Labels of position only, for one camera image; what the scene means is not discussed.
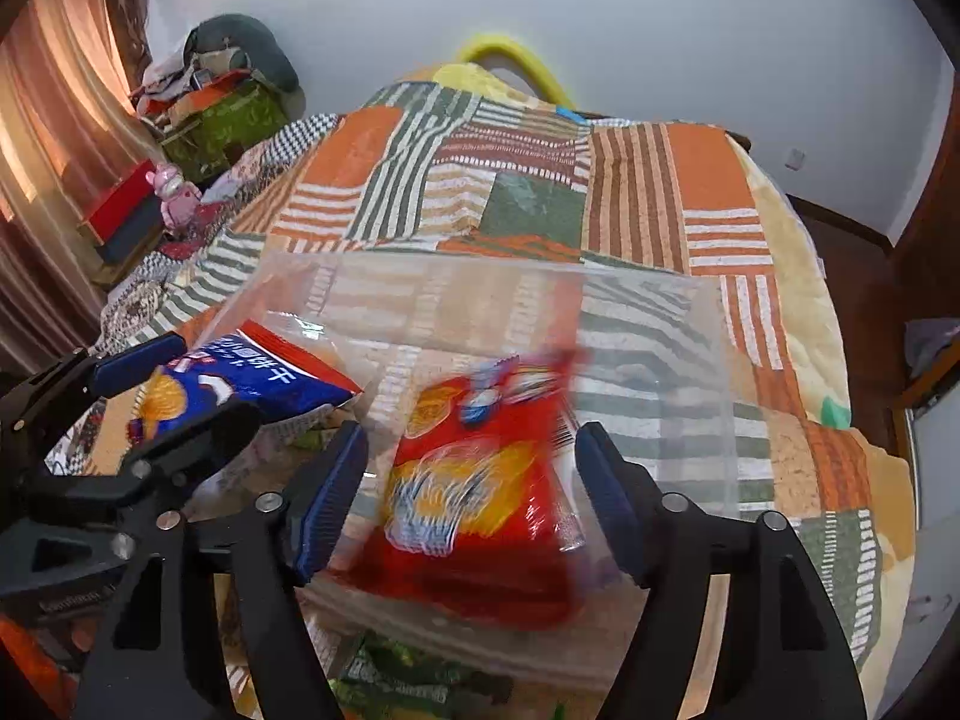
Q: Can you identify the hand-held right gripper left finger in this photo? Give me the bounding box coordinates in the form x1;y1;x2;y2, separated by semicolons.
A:
75;420;372;720

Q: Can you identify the clear plastic zip bag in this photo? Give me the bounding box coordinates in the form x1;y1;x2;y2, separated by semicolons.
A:
191;250;741;691

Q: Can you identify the blue snack packet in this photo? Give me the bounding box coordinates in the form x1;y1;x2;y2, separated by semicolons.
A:
127;319;365;460

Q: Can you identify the grey cloth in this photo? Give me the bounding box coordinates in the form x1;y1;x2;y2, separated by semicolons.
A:
903;318;960;392

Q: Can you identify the pile of clothes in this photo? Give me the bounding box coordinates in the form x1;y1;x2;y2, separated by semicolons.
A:
130;13;305;118

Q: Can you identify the red box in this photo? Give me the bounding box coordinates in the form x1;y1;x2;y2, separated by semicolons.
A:
78;157;163;245

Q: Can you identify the pink plush toy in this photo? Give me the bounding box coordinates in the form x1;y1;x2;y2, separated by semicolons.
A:
153;160;204;234

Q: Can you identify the wooden door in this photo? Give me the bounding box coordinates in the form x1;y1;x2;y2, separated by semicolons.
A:
883;37;960;466

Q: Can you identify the green patterned box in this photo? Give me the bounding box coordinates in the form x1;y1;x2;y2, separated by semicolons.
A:
160;81;295;182

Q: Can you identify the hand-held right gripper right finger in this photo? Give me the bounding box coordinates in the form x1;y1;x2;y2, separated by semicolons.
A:
574;421;865;720

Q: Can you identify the brown curtain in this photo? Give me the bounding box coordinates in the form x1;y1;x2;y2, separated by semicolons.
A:
0;0;155;377

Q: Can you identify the yellow curved pillow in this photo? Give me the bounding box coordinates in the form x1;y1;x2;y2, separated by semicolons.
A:
455;33;580;110

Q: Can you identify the red snack packet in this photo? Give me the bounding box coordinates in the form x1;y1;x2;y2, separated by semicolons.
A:
352;349;593;629

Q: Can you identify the checkered cloth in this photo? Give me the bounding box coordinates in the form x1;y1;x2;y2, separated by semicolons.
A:
96;112;347;355

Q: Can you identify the green snack packet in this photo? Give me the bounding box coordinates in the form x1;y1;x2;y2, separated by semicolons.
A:
328;632;520;720

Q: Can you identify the patchwork striped blanket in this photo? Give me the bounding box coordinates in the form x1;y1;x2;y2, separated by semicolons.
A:
45;64;920;720

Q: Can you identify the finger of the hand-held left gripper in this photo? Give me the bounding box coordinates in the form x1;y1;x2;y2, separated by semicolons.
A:
0;332;190;437
21;400;263;527

